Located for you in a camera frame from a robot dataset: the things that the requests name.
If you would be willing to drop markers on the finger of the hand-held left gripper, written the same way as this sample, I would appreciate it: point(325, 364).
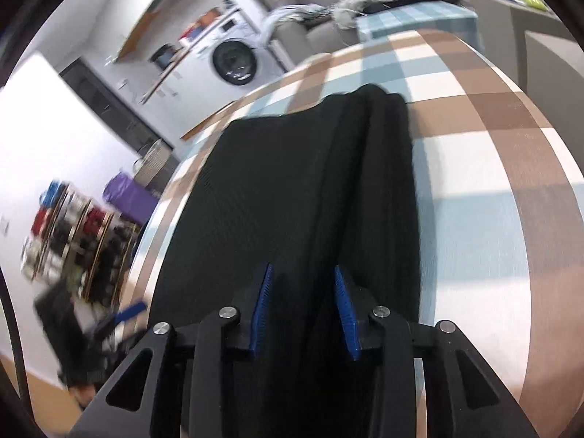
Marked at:
point(130, 309)

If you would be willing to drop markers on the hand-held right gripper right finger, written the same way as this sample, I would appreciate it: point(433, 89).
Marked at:
point(346, 319)

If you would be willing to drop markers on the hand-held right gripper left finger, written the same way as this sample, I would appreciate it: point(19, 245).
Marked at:
point(260, 315)

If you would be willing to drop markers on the black knit sweater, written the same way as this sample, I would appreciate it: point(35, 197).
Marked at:
point(296, 191)

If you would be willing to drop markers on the shoe rack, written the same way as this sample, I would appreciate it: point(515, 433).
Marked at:
point(77, 237)

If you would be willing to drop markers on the purple bin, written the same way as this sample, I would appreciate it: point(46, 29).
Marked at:
point(130, 196)

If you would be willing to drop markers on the woven laundry basket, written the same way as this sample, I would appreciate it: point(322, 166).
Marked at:
point(153, 162)

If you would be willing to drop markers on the brown blue checked tablecloth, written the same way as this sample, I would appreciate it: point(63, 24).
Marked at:
point(474, 191)

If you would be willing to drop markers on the black framed door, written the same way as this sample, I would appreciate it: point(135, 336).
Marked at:
point(114, 105)

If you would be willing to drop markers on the white washing machine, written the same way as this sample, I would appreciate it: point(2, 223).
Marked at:
point(235, 61)

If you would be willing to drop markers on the black cooking pot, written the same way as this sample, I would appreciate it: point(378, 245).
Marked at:
point(163, 57)

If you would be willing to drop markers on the grey sofa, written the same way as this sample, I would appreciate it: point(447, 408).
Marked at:
point(319, 36)

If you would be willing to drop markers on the teal checked tablecloth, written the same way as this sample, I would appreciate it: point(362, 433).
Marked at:
point(415, 18)

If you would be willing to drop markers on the pale grey garment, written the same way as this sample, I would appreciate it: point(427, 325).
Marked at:
point(351, 9)

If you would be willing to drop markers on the beige side cabinet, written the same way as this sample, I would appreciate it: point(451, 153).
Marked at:
point(556, 59)

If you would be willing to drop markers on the white wall cabinet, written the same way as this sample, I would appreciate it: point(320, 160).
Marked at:
point(155, 9)

